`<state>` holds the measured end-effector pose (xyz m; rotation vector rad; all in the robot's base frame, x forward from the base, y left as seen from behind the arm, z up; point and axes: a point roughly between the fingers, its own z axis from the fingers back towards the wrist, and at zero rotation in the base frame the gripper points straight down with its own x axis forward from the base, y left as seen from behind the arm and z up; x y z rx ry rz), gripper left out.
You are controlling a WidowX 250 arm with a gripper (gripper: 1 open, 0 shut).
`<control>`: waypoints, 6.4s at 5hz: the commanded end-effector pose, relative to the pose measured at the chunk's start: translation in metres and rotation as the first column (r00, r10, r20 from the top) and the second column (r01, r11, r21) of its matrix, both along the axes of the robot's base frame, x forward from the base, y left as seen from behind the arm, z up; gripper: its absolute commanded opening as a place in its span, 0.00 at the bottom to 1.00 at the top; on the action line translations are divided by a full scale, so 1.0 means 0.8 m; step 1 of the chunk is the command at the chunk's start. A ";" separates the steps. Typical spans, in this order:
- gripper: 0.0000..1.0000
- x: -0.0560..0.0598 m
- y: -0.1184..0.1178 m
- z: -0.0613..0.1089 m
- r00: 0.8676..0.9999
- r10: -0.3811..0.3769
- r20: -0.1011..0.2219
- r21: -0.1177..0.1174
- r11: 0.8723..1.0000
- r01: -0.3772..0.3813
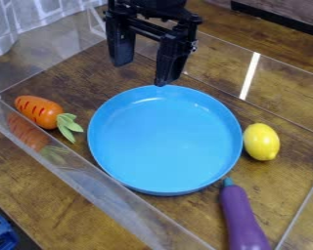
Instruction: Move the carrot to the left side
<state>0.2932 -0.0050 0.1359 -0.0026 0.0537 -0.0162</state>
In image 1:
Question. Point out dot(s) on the white grid curtain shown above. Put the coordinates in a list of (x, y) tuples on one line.
[(25, 15)]

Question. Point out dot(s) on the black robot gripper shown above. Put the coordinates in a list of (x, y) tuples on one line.
[(128, 19)]

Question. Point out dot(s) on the purple toy eggplant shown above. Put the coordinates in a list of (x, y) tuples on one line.
[(246, 233)]

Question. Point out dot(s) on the clear acrylic barrier wall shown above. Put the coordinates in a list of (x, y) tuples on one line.
[(255, 65)]

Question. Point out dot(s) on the orange toy carrot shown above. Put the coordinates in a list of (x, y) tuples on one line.
[(49, 115)]

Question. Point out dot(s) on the blue round plate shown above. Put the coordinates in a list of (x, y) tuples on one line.
[(165, 140)]

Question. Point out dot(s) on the yellow toy lemon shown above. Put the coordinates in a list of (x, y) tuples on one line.
[(262, 141)]

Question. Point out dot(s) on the blue plastic object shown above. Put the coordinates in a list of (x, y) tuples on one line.
[(8, 236)]

